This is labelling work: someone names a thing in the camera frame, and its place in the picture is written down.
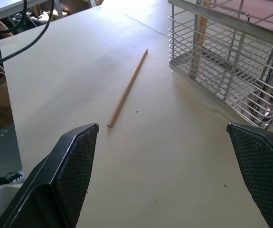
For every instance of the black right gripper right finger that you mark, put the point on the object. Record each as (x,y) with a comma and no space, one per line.
(264,161)

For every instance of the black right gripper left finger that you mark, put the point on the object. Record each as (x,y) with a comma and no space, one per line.
(55,180)

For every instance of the shoe with black laces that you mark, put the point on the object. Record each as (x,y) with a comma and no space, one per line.
(12,177)

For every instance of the wooden chopstick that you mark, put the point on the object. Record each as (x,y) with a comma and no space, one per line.
(201,26)
(128,87)

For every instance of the white desk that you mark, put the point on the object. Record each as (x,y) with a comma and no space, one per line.
(1,8)

